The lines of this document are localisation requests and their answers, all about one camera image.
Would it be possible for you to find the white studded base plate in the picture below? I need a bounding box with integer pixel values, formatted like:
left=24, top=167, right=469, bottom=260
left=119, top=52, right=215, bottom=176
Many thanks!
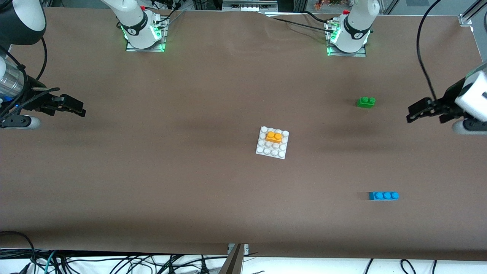
left=255, top=126, right=290, bottom=160

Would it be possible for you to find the blue three-stud block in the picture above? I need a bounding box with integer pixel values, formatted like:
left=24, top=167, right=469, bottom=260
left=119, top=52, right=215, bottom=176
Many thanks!
left=368, top=191, right=399, bottom=201

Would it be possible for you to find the silver ribbed cylinder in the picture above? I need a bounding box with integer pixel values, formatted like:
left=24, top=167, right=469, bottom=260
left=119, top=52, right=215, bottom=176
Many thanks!
left=0, top=64, right=26, bottom=97

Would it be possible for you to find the brown table cover sheet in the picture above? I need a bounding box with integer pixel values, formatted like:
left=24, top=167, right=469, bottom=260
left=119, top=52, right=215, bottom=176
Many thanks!
left=0, top=7, right=487, bottom=261

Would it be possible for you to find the colourful small toys pile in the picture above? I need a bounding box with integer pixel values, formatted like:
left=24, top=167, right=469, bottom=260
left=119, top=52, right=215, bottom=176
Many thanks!
left=314, top=0, right=352, bottom=10

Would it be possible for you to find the grey power strip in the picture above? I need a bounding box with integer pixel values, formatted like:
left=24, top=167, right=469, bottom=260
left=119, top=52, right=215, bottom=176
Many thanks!
left=223, top=0, right=278, bottom=12

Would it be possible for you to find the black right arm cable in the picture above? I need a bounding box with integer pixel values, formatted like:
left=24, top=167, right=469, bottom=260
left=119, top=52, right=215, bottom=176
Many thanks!
left=0, top=37, right=61, bottom=118

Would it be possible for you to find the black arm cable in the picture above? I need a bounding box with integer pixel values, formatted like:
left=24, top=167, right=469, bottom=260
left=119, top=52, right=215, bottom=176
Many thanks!
left=0, top=37, right=61, bottom=118
left=417, top=0, right=444, bottom=101

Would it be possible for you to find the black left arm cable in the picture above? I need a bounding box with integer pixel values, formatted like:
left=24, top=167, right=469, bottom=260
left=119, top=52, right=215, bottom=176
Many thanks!
left=417, top=0, right=444, bottom=101

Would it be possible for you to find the aluminium frame profile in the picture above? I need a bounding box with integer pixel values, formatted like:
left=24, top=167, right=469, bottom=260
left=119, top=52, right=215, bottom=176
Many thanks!
left=458, top=0, right=487, bottom=27

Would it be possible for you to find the black looped floor cable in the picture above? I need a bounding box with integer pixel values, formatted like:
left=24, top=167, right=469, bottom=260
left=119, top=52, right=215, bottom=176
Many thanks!
left=0, top=231, right=37, bottom=274

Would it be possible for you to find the thick black base cable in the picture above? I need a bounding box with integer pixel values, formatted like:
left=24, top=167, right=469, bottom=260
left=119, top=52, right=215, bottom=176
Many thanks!
left=302, top=11, right=332, bottom=24

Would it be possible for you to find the black base cable bundle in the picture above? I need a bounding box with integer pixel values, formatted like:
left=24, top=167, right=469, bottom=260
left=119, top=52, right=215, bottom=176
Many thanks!
left=146, top=0, right=187, bottom=29

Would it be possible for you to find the thin black base cable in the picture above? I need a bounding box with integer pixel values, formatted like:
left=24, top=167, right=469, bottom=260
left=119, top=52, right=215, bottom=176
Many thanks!
left=266, top=15, right=332, bottom=34

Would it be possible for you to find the teal floor cable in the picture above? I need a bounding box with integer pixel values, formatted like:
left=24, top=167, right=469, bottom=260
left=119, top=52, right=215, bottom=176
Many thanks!
left=43, top=250, right=57, bottom=274

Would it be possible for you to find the black floor cables tangle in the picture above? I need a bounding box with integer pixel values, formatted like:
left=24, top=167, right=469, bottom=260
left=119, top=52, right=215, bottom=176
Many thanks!
left=36, top=249, right=229, bottom=274

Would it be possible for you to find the dark table support post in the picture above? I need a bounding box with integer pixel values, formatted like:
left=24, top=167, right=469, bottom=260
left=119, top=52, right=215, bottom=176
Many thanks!
left=219, top=244, right=244, bottom=274

